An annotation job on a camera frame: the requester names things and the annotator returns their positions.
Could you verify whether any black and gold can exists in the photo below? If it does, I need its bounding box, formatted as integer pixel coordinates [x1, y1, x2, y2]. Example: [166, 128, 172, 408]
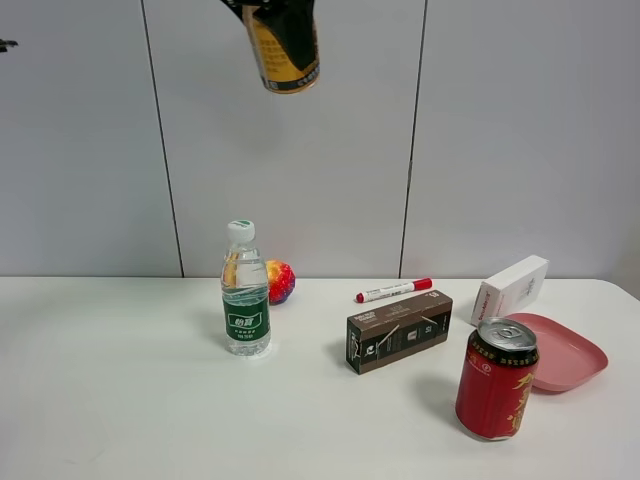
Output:
[241, 0, 320, 94]

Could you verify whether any red yellow toy ball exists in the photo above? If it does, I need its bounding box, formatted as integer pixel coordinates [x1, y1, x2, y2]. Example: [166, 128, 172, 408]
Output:
[266, 259, 296, 305]

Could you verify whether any red whiteboard marker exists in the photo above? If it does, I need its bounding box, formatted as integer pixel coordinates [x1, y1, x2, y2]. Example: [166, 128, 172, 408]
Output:
[354, 278, 433, 303]

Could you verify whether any brown cardboard box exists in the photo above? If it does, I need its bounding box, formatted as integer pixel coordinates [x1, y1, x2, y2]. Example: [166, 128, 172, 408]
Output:
[345, 290, 453, 375]

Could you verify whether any green-label water bottle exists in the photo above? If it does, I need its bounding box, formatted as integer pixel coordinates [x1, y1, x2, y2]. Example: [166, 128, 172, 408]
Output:
[220, 220, 271, 357]

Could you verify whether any white and red box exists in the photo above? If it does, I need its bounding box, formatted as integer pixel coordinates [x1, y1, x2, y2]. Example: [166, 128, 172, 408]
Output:
[470, 255, 549, 326]

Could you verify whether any red drink can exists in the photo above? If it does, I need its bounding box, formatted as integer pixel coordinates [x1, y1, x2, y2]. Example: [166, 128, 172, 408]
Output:
[455, 317, 539, 440]

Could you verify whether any pink plastic plate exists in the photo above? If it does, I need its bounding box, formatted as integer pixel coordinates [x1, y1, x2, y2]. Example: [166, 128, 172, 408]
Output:
[508, 313, 609, 394]

